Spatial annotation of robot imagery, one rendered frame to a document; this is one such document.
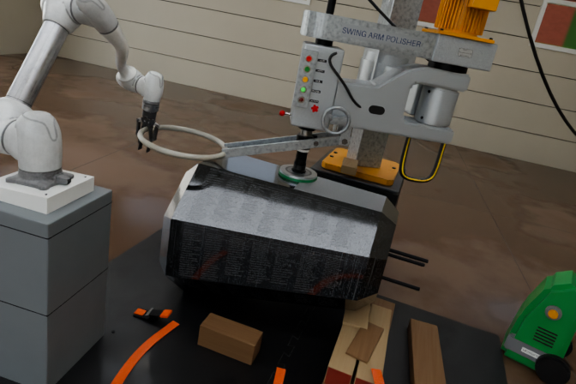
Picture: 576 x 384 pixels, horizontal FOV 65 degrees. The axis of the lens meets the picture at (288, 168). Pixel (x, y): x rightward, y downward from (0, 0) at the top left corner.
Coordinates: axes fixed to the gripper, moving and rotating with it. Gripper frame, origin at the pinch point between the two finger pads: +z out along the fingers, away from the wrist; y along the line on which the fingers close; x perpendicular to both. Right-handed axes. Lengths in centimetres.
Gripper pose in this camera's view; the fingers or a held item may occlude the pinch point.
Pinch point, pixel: (144, 145)
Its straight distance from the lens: 266.4
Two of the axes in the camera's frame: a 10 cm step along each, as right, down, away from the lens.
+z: -2.5, 9.2, 3.2
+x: 2.3, -2.6, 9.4
